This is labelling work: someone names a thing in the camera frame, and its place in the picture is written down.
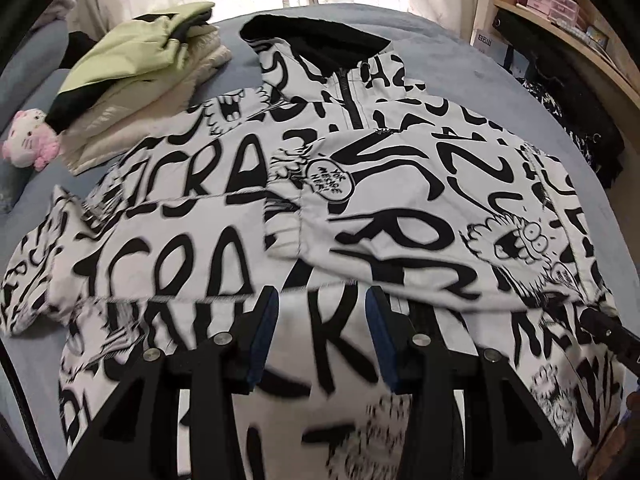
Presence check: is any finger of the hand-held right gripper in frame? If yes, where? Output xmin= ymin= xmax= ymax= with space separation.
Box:
xmin=580 ymin=307 xmax=640 ymax=366

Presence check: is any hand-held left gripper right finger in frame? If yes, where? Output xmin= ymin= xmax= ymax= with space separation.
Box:
xmin=365 ymin=287 xmax=581 ymax=480

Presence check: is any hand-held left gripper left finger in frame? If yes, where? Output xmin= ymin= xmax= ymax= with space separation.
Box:
xmin=60 ymin=292 xmax=281 ymax=480

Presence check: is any black white printed jacket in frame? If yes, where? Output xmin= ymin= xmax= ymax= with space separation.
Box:
xmin=0 ymin=15 xmax=631 ymax=480

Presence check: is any black white patterned cloth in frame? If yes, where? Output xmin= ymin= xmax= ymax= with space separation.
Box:
xmin=520 ymin=75 xmax=596 ymax=161

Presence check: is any cream puffer jacket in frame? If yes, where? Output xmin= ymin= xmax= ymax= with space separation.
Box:
xmin=62 ymin=25 xmax=233 ymax=176

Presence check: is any dark black cloth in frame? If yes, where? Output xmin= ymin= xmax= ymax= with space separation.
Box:
xmin=492 ymin=10 xmax=626 ymax=186

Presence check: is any wooden shelf desk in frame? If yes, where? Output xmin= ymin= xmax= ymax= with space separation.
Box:
xmin=470 ymin=0 xmax=640 ymax=131

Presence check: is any blue bed blanket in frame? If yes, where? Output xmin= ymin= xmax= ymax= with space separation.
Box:
xmin=0 ymin=2 xmax=640 ymax=480

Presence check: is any colourful card box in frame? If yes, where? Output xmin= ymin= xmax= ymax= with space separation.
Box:
xmin=580 ymin=25 xmax=611 ymax=51

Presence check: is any pink white plush toy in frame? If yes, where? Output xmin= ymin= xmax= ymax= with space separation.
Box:
xmin=1 ymin=108 xmax=62 ymax=168

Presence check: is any light green jacket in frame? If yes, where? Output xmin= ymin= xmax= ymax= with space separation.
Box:
xmin=45 ymin=2 xmax=216 ymax=136

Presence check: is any white printed box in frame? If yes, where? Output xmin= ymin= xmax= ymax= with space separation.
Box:
xmin=472 ymin=27 xmax=501 ymax=56

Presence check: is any stack of pink boxes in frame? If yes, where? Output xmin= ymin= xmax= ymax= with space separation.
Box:
xmin=515 ymin=0 xmax=581 ymax=28

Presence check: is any pale patterned quilt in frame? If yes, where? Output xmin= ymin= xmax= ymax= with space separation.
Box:
xmin=35 ymin=0 xmax=78 ymax=26

